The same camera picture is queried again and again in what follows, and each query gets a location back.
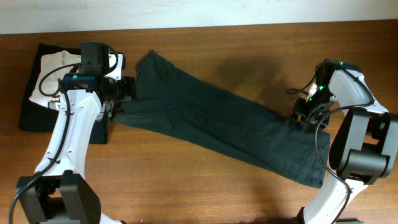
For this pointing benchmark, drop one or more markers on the folded black garment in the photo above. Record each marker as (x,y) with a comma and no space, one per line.
(39,119)

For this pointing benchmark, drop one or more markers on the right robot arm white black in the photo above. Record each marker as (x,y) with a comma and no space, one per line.
(365,146)

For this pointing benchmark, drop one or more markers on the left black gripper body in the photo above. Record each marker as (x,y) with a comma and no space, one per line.
(129,88)

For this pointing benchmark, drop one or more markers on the dark green t-shirt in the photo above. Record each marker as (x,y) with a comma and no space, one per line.
(172,102)

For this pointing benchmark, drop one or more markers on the folded white t-shirt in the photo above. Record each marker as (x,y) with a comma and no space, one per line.
(48,63)

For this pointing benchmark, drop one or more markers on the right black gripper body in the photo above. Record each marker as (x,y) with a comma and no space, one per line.
(301,112)

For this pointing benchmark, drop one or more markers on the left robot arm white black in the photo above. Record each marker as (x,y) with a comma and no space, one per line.
(57,192)

